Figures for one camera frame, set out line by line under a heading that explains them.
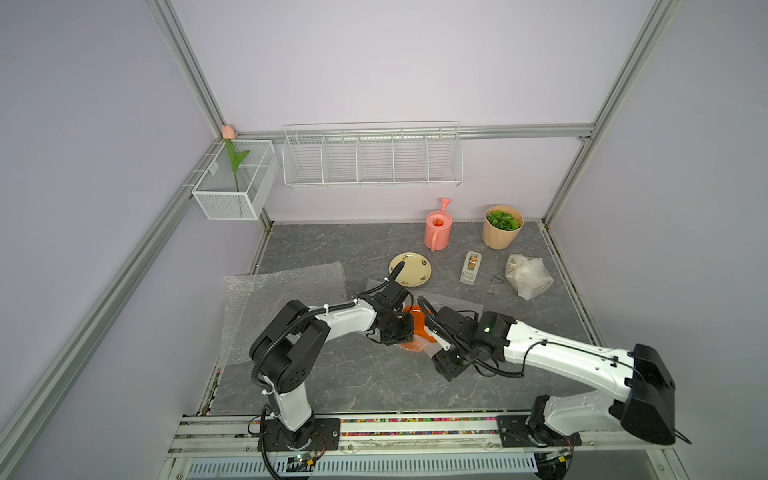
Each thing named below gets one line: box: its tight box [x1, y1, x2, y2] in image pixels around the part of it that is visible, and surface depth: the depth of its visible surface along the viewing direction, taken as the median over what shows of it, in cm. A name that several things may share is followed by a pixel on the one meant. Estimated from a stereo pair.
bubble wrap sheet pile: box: [219, 261, 352, 367], surface depth 103 cm
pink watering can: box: [424, 198, 453, 252], surface depth 108 cm
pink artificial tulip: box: [222, 124, 250, 192], surface depth 92 cm
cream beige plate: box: [388, 251, 432, 288], surface depth 107 cm
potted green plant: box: [482, 205, 524, 250], surface depth 107 cm
